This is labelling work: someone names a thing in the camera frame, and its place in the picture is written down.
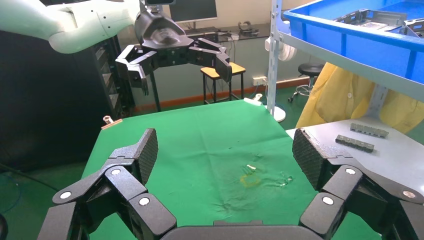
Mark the white metal shelf rack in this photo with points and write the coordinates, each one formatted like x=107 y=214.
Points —
x=273 y=73

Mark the yellow protective cover cloth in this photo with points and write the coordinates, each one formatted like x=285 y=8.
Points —
x=334 y=96

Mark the black computer monitor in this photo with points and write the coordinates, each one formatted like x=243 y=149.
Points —
x=193 y=10

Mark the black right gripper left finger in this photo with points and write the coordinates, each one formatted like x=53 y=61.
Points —
x=116 y=185

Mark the black drawer rack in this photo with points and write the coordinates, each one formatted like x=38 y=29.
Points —
x=112 y=89

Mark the small white tape piece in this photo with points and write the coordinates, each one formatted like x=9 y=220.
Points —
x=251 y=167

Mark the black desk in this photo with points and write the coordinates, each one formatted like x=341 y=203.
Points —
x=260 y=31

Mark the black swivel stool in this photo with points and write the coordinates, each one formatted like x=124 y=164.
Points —
x=309 y=69

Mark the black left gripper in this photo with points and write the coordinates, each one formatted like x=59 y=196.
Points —
x=162 y=36

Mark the green table cloth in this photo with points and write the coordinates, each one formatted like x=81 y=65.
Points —
x=198 y=139

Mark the black partition panel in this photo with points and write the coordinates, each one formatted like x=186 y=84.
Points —
x=43 y=106

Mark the grey metal connector strip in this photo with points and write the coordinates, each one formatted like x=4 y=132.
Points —
x=369 y=130
x=354 y=143

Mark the white round base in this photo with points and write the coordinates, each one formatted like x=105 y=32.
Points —
x=288 y=51

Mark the wooden seat black stool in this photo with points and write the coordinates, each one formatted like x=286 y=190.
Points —
x=238 y=69

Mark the black headset device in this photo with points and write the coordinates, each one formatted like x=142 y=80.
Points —
x=247 y=29

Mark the blue plastic bin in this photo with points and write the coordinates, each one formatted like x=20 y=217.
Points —
x=364 y=49

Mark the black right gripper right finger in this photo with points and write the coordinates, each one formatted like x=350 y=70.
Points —
x=348 y=185

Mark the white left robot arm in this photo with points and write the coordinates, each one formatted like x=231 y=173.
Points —
x=76 y=23

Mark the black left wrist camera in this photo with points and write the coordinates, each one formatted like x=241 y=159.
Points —
x=159 y=2

